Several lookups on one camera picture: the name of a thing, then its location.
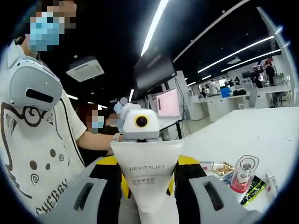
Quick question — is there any green black skincare sachet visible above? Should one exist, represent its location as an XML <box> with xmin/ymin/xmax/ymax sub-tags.
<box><xmin>240</xmin><ymin>176</ymin><xmax>267</xmax><ymax>207</ymax></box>

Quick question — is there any row of white counters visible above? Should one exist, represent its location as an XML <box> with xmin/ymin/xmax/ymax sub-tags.
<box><xmin>190</xmin><ymin>86</ymin><xmax>292</xmax><ymax>122</ymax></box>

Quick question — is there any ceiling air conditioner unit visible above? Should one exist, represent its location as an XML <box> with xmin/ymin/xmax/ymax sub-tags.
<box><xmin>66</xmin><ymin>56</ymin><xmax>105</xmax><ymax>83</ymax></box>

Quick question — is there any small white skincare pump bottle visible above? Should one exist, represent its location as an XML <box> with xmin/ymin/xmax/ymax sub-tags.
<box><xmin>199</xmin><ymin>160</ymin><xmax>226</xmax><ymax>172</ymax></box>
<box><xmin>264</xmin><ymin>172</ymin><xmax>280</xmax><ymax>197</ymax></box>

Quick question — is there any clear cap red collar skincare bottle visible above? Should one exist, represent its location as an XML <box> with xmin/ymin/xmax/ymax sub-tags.
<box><xmin>230</xmin><ymin>155</ymin><xmax>260</xmax><ymax>194</ymax></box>

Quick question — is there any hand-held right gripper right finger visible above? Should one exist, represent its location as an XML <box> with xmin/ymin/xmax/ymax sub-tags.
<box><xmin>166</xmin><ymin>154</ymin><xmax>263</xmax><ymax>224</ymax></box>

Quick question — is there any hanging black display screen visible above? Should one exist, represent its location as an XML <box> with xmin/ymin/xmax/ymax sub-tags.
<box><xmin>133</xmin><ymin>45</ymin><xmax>178</xmax><ymax>91</ymax></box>

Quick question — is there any white skincare tube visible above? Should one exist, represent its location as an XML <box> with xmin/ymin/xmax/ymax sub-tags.
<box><xmin>109</xmin><ymin>139</ymin><xmax>184</xmax><ymax>224</ymax></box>

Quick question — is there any blue box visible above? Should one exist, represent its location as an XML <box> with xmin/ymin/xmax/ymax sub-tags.
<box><xmin>220</xmin><ymin>86</ymin><xmax>232</xmax><ymax>98</ymax></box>

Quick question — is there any person in white shirt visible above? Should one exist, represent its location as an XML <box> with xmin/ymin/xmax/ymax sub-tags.
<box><xmin>0</xmin><ymin>65</ymin><xmax>87</xmax><ymax>217</ymax></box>

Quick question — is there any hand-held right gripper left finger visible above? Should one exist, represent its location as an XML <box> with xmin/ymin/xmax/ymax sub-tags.
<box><xmin>35</xmin><ymin>155</ymin><xmax>131</xmax><ymax>224</ymax></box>

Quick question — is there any long ceiling light strip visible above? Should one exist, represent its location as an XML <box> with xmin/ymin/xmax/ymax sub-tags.
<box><xmin>197</xmin><ymin>35</ymin><xmax>275</xmax><ymax>73</ymax></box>
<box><xmin>221</xmin><ymin>49</ymin><xmax>281</xmax><ymax>72</ymax></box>
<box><xmin>140</xmin><ymin>0</ymin><xmax>170</xmax><ymax>56</ymax></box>

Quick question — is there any white standing desk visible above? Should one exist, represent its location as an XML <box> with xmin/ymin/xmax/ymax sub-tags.
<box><xmin>158</xmin><ymin>116</ymin><xmax>185</xmax><ymax>140</ymax></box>

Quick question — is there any gold skincare sachet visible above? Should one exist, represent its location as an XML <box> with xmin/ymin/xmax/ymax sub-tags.
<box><xmin>214</xmin><ymin>162</ymin><xmax>235</xmax><ymax>177</ymax></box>

